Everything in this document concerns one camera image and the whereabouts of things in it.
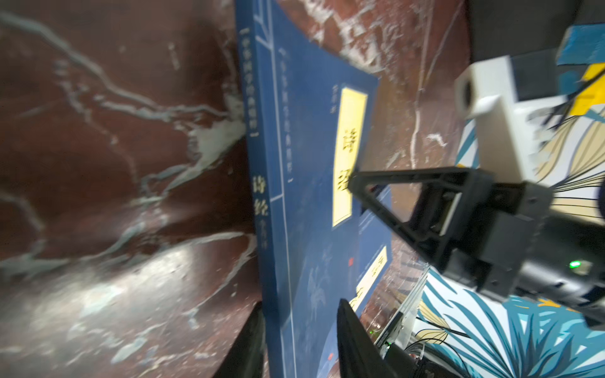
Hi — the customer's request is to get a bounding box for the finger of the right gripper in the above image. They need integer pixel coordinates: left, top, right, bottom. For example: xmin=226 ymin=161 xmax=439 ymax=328
xmin=348 ymin=167 xmax=492 ymax=269

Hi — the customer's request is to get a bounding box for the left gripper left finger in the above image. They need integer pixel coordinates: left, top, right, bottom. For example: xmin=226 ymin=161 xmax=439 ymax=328
xmin=213 ymin=302 xmax=266 ymax=378

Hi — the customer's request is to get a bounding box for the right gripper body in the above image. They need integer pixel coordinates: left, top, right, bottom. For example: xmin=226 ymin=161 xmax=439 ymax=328
xmin=439 ymin=182 xmax=604 ymax=326

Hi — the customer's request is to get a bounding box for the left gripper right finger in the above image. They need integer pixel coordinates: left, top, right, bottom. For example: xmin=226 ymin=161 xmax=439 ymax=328
xmin=337 ymin=299 xmax=397 ymax=378

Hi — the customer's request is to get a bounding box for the blue book stack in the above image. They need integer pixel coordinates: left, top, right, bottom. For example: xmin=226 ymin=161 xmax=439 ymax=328
xmin=235 ymin=1 xmax=379 ymax=377
xmin=350 ymin=206 xmax=392 ymax=318

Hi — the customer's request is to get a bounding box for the blue book top stack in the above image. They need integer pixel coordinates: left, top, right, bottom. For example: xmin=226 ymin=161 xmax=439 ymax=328
xmin=235 ymin=1 xmax=379 ymax=377

